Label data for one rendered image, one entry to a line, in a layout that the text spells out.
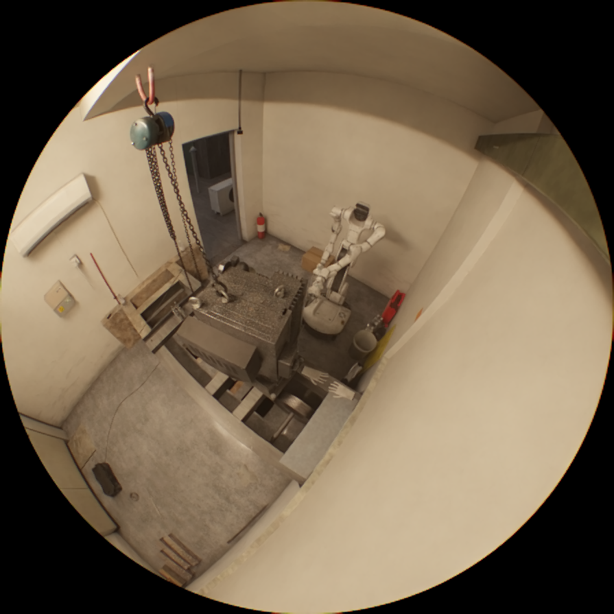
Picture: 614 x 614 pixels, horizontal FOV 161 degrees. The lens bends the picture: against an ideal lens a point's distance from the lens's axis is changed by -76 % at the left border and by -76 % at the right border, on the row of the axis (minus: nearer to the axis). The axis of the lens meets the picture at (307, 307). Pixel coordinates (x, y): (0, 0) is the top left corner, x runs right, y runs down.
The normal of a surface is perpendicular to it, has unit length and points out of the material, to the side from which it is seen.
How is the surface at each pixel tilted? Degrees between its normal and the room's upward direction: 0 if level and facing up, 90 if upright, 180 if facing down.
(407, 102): 90
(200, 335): 0
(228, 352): 0
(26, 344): 90
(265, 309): 0
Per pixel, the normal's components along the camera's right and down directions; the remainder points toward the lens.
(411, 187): -0.56, 0.64
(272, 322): 0.10, -0.58
